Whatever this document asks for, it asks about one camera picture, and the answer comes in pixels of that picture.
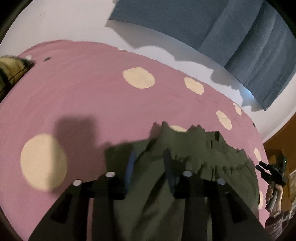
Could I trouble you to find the blue curtain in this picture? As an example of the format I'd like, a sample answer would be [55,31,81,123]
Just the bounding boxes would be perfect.
[110,1,295,109]

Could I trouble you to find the black gold striped pillow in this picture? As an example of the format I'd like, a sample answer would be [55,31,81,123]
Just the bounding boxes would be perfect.
[0,56,34,101]

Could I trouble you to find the pink polka dot bedsheet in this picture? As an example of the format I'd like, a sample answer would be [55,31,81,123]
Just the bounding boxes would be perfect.
[1,40,267,240]

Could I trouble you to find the olive green small garment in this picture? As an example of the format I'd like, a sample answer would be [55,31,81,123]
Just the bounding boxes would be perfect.
[91,120,260,241]

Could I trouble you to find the brown wooden furniture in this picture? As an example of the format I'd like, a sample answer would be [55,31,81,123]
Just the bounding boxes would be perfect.
[263,120,296,209]

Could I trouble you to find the person's right hand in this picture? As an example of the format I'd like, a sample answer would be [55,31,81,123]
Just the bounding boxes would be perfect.
[264,181,285,217]

